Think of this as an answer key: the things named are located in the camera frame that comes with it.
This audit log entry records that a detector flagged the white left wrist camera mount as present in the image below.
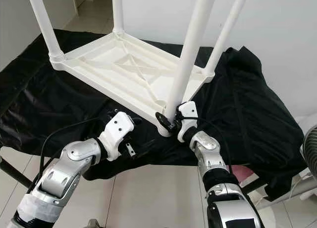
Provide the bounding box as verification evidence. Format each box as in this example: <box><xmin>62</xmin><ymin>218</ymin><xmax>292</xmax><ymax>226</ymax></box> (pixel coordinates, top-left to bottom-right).
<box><xmin>98</xmin><ymin>112</ymin><xmax>135</xmax><ymax>162</ymax></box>

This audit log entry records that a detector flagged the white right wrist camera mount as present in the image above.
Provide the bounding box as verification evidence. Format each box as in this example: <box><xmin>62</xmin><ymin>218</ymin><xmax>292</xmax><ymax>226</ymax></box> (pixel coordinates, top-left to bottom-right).
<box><xmin>177</xmin><ymin>101</ymin><xmax>199</xmax><ymax>143</ymax></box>

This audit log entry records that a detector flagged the white plastic table top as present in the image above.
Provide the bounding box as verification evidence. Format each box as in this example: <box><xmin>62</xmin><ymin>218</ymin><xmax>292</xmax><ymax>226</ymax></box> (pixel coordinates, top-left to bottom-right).
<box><xmin>50</xmin><ymin>32</ymin><xmax>216</xmax><ymax>137</ymax></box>

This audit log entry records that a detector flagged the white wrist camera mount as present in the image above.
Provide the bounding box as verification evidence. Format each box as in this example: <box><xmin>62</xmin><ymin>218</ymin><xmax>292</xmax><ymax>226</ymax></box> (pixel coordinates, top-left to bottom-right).
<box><xmin>98</xmin><ymin>112</ymin><xmax>135</xmax><ymax>162</ymax></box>
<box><xmin>177</xmin><ymin>101</ymin><xmax>199</xmax><ymax>143</ymax></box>

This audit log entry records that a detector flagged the black metal table leg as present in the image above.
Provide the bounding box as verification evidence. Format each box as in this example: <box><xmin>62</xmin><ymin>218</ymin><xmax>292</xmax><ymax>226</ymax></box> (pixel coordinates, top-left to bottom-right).
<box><xmin>240</xmin><ymin>177</ymin><xmax>265</xmax><ymax>194</ymax></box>
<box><xmin>0</xmin><ymin>159</ymin><xmax>33</xmax><ymax>189</ymax></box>

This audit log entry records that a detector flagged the white plastic table leg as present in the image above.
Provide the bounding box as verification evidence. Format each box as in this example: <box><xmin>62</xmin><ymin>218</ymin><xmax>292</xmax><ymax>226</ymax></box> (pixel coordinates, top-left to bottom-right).
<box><xmin>111</xmin><ymin>0</ymin><xmax>125</xmax><ymax>36</ymax></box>
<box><xmin>26</xmin><ymin>0</ymin><xmax>65</xmax><ymax>69</ymax></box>
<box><xmin>161</xmin><ymin>0</ymin><xmax>219</xmax><ymax>132</ymax></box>
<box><xmin>203</xmin><ymin>0</ymin><xmax>251</xmax><ymax>81</ymax></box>

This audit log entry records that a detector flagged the black table cloth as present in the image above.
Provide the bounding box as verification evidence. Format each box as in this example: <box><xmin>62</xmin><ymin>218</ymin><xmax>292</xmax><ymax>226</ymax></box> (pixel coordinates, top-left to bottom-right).
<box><xmin>0</xmin><ymin>29</ymin><xmax>308</xmax><ymax>201</ymax></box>

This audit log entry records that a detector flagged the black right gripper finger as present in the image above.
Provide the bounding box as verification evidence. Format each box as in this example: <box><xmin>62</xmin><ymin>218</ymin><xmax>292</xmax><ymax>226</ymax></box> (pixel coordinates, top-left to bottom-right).
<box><xmin>155</xmin><ymin>112</ymin><xmax>175</xmax><ymax>133</ymax></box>

